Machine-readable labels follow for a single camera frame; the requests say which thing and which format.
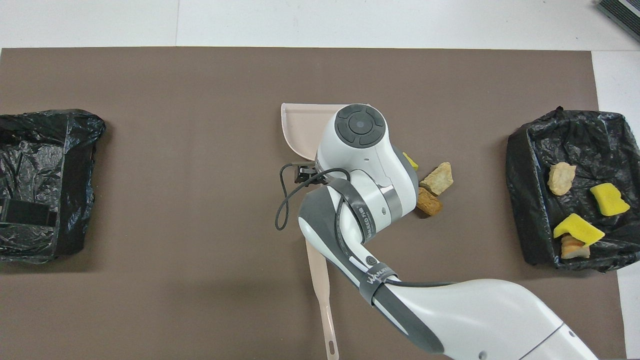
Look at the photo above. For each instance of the brown table mat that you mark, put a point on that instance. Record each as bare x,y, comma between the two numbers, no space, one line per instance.
150,90

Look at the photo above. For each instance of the rounded orange striped foam piece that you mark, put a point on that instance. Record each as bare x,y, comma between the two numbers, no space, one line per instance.
561,177

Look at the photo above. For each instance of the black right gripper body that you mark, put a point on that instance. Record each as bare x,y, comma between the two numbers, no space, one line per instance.
305,174

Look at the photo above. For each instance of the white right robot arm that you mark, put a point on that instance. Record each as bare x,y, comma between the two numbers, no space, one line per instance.
370,160

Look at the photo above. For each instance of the dark grey ribbed device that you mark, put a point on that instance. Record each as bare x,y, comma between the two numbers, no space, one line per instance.
625,12

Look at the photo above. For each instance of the beige plastic dustpan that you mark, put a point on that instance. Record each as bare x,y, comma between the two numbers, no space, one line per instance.
305,130

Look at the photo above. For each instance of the wavy orange striped foam piece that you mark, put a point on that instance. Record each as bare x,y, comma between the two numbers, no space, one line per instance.
572,251

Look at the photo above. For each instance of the green and yellow sponge piece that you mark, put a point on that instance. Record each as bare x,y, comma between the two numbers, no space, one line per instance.
575,227

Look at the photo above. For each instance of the brown cork-like piece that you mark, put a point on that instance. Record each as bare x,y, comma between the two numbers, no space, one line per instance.
429,204

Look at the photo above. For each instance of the black bag lined bin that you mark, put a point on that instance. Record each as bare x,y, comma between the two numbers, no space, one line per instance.
530,200
75,150

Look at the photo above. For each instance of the beige hand brush black bristles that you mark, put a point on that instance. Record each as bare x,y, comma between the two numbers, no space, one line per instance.
320,280

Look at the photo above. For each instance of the small yellow sponge wedge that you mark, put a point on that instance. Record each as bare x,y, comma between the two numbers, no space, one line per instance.
412,162

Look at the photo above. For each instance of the pale beige stone-like piece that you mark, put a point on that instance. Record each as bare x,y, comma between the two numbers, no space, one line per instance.
438,179

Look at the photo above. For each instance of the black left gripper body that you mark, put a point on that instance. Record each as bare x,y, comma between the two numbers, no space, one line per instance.
17,212

